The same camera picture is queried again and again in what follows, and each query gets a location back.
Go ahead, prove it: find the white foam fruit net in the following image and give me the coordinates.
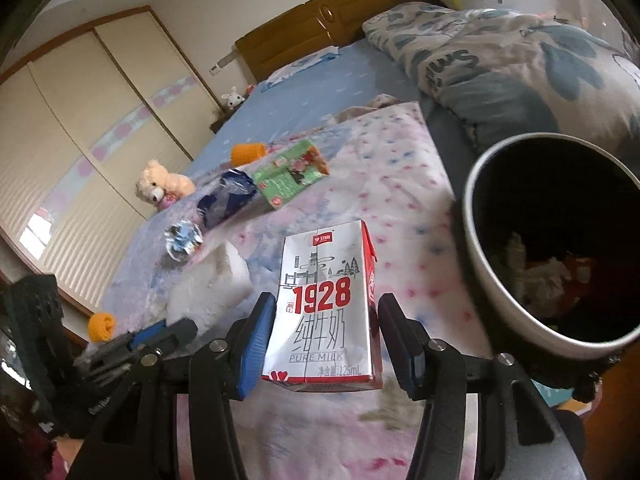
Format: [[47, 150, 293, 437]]
[[167, 240, 254, 332]]

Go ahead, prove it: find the teal printed box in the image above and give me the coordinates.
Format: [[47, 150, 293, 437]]
[[534, 377, 594, 409]]

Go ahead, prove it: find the cream teddy bear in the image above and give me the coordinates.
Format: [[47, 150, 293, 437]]
[[135, 158, 197, 211]]

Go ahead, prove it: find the orange foam fruit net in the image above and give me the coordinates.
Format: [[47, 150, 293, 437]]
[[230, 142, 266, 167], [88, 312, 116, 344]]

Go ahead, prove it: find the wooden headboard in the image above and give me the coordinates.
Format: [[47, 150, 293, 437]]
[[234, 0, 432, 87]]

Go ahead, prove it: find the cream sliding door wardrobe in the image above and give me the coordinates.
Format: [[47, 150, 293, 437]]
[[0, 5, 209, 319]]

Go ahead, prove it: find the white tissue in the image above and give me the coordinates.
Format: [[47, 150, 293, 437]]
[[502, 232, 572, 312]]

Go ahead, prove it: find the silver blue wrapper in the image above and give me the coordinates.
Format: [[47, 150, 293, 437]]
[[164, 219, 204, 262]]

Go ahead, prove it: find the bed with blue sheet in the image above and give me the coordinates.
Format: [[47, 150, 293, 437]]
[[145, 37, 483, 223]]

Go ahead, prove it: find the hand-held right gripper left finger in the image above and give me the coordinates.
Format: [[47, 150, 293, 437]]
[[65, 292, 277, 480]]

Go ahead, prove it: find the green snack packet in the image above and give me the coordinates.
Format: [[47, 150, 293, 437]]
[[251, 139, 331, 210]]

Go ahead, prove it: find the red white milk carton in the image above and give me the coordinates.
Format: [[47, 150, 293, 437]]
[[261, 219, 385, 392]]

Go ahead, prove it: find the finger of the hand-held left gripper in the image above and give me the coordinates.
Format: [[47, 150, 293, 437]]
[[74, 321, 169, 387], [135, 317, 199, 367]]

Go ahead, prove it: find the red snack bag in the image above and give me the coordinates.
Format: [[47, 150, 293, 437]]
[[562, 254, 607, 302]]

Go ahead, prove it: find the blue white pillow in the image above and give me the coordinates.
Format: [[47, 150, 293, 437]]
[[260, 45, 341, 92]]

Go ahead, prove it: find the grey quilt with blue hearts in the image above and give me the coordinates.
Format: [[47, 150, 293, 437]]
[[361, 2, 640, 155]]

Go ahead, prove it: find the beige pink cloth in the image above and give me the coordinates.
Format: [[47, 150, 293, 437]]
[[330, 92, 402, 122]]

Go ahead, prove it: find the dark wooden nightstand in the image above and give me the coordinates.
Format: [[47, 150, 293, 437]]
[[209, 105, 236, 134]]

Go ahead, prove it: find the dark blue plastic wrapper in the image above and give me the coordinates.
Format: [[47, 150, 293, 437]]
[[196, 168, 257, 230]]

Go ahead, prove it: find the black round trash bin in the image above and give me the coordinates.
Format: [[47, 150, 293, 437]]
[[452, 132, 640, 402]]

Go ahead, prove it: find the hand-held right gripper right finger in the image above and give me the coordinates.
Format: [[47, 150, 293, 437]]
[[377, 292, 576, 480]]

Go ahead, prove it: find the floral pink blanket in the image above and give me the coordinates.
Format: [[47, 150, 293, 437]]
[[100, 100, 501, 480]]

